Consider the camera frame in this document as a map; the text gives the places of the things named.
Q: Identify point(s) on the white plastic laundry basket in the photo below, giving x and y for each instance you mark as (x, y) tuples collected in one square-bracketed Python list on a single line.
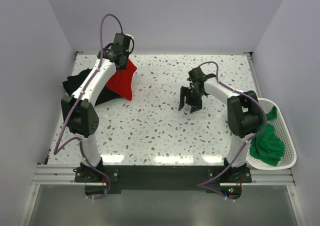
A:
[(275, 118)]

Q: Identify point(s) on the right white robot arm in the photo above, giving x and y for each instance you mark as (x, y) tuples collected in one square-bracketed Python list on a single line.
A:
[(244, 113)]

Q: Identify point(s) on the green t shirt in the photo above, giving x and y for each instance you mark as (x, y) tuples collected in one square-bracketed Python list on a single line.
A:
[(267, 147)]

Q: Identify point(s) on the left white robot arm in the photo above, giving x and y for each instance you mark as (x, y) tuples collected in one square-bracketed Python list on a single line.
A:
[(80, 120)]

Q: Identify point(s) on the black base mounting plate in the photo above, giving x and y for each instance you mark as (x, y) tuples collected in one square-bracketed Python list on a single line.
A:
[(117, 178)]

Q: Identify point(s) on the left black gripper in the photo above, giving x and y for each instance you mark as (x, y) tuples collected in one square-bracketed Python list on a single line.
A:
[(127, 53)]

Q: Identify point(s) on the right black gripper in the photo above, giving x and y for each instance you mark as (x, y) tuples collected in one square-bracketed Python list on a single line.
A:
[(195, 105)]

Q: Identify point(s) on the red t shirt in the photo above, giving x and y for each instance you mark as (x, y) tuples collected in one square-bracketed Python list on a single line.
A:
[(120, 84)]

